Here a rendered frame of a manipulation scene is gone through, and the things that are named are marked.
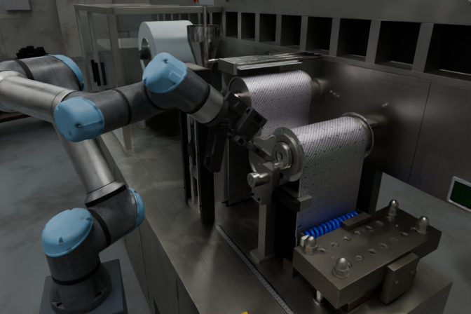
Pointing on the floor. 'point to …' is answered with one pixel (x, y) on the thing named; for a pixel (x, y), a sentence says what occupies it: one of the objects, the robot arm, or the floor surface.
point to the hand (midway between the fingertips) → (263, 157)
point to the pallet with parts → (31, 52)
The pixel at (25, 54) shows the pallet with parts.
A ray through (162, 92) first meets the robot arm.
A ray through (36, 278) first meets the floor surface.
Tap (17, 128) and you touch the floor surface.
